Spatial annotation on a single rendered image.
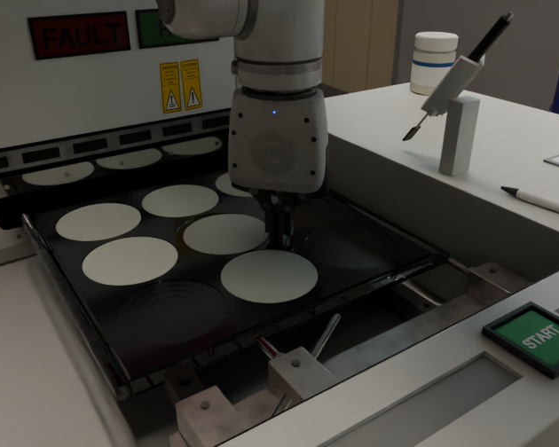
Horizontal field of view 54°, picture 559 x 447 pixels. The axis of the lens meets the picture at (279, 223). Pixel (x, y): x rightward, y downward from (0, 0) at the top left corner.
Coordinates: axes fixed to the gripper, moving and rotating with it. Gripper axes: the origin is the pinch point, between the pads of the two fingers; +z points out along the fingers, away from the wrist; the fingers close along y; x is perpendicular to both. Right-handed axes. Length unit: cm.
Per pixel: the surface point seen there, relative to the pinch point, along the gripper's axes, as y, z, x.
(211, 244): -7.1, 2.1, -3.0
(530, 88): 68, 43, 264
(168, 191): -18.1, 2.1, 9.3
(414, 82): 12.3, -6.3, 44.8
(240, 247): -3.7, 2.0, -3.1
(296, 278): 3.7, 2.1, -7.2
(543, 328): 24.1, -4.3, -18.7
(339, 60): -52, 58, 383
